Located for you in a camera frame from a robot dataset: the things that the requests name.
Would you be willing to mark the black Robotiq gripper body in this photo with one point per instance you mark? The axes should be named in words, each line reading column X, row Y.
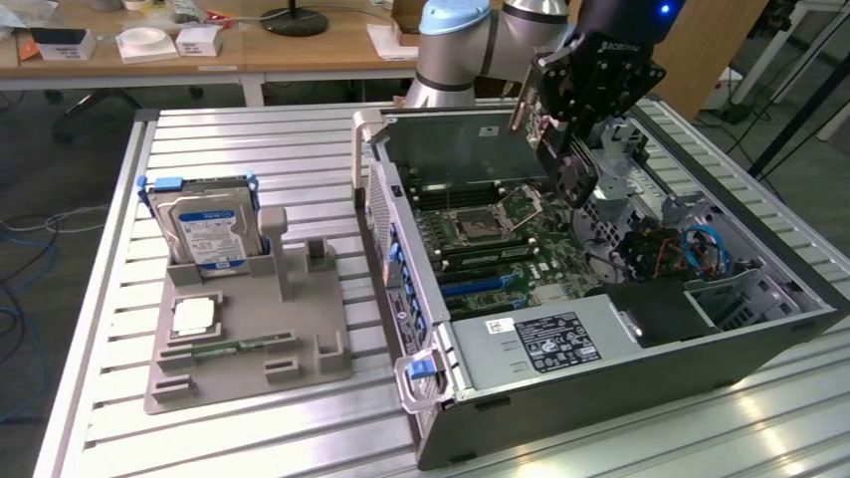
column 625, row 30

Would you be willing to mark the black graphics card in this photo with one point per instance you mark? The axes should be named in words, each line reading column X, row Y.
column 575, row 174

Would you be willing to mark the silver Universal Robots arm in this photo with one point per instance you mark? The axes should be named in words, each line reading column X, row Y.
column 459, row 50

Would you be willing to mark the wooden cabinet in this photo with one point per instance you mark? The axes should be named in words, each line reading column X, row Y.
column 704, row 74

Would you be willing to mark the metal socket cover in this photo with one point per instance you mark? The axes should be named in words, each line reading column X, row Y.
column 525, row 206

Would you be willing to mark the metal disk bay cage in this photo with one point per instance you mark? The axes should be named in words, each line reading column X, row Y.
column 619, row 209

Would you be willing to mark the white paper booklet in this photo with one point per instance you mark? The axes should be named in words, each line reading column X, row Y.
column 392, row 45

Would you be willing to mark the CPU socket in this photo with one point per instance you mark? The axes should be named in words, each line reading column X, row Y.
column 477, row 224

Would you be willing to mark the green motherboard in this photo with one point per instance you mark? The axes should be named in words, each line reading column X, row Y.
column 565, row 249

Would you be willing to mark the installed RAM stick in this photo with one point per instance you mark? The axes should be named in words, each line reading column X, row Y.
column 492, row 255

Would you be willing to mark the black lamp base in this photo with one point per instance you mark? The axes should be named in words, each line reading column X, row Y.
column 296, row 24

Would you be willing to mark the blue expansion slot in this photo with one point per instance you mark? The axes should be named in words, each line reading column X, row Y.
column 473, row 287

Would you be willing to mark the wooden desk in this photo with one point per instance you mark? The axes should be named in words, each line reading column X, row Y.
column 220, row 65

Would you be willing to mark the grey power supply unit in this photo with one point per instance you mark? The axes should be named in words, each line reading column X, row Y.
column 552, row 343

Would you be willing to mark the small white box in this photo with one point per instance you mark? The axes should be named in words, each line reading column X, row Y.
column 198, row 41

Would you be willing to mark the blue case latch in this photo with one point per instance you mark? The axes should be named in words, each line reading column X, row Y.
column 418, row 371

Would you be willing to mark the black open PC case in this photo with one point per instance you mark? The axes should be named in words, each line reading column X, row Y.
column 664, row 388

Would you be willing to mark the hard disk with blue caddy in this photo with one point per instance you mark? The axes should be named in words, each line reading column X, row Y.
column 202, row 234

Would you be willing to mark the white round tape holder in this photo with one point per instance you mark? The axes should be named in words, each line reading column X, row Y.
column 146, row 45

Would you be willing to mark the grey parts rack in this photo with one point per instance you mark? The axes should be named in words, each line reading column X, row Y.
column 260, row 318

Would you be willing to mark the black chair base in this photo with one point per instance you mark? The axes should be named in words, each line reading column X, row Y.
column 100, row 107

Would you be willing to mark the silver CPU chip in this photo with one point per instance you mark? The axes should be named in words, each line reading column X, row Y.
column 194, row 316

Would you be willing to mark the green RAM stick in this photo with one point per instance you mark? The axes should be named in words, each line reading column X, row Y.
column 226, row 346

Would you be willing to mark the white box with black lid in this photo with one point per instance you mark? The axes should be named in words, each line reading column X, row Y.
column 64, row 45

